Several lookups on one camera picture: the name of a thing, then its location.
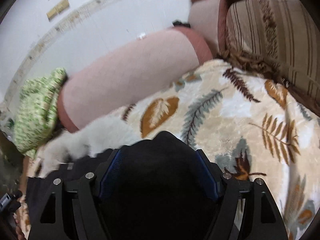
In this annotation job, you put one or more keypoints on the beige wall switch plate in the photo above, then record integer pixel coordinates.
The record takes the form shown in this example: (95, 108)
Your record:
(58, 9)

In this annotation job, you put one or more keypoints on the black coat with fur collar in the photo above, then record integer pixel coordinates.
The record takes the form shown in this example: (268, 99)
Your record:
(157, 195)

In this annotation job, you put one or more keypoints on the small black object on bolster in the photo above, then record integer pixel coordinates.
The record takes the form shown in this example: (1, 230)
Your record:
(178, 23)

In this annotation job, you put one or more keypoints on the small white object on bolster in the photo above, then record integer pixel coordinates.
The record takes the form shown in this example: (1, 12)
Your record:
(141, 36)

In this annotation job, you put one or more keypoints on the pink bolster cushion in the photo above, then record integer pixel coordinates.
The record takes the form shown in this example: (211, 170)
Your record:
(129, 74)

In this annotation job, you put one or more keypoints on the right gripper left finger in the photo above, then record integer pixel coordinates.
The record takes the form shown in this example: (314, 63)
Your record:
(109, 171)

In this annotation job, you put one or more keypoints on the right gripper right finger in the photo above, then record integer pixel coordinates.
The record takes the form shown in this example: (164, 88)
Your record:
(210, 175)

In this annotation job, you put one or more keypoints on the leaf patterned beige blanket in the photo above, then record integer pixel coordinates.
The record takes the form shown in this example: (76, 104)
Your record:
(248, 124)

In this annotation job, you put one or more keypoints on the striped brown sofa cushion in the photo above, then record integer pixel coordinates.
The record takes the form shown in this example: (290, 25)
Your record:
(279, 40)

